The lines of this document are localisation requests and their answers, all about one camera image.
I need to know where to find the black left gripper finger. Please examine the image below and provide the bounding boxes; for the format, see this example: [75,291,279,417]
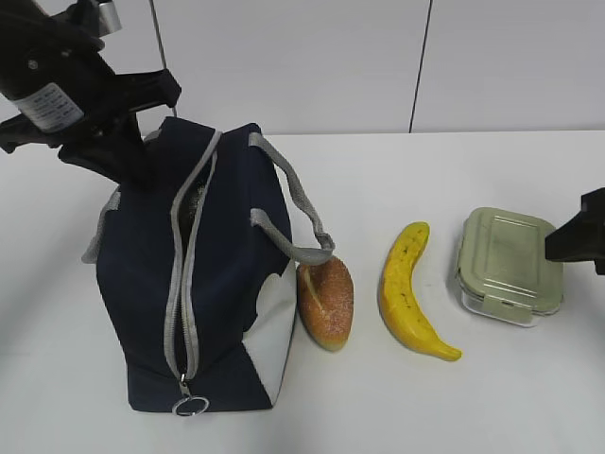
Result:
[120,113,154,189]
[58,137,124,183]

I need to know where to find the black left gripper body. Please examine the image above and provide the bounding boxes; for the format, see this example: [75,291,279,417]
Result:
[1,51,182,153]

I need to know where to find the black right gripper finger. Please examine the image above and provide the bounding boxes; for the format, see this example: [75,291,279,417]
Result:
[544,187,604,274]

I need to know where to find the green lidded food container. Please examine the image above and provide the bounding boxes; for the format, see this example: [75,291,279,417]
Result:
[455,207,563,327]

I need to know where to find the navy insulated lunch bag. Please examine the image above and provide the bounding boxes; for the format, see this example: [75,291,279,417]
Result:
[83,117,335,416]

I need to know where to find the yellow banana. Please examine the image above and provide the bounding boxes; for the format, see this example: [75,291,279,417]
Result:
[378,221,462,361]

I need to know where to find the sugared bread roll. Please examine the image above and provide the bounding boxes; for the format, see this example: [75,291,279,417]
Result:
[297,256,354,352]

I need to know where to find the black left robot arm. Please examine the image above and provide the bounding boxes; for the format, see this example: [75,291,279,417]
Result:
[1,1,182,188]

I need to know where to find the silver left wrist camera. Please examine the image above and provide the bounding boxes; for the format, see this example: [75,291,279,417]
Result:
[91,0,122,37]

